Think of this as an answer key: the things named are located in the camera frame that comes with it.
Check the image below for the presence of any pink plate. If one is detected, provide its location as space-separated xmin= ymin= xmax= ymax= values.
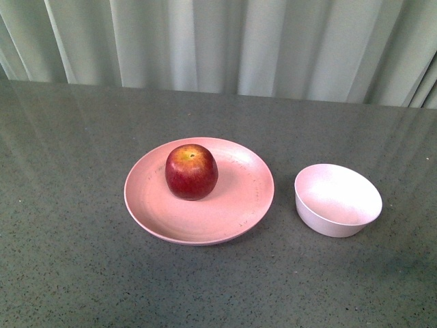
xmin=124 ymin=137 xmax=274 ymax=246

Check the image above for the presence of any red apple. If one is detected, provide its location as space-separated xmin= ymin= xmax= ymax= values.
xmin=165 ymin=143 xmax=219 ymax=201

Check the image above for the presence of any pale pink bowl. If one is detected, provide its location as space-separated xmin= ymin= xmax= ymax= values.
xmin=294 ymin=163 xmax=382 ymax=238

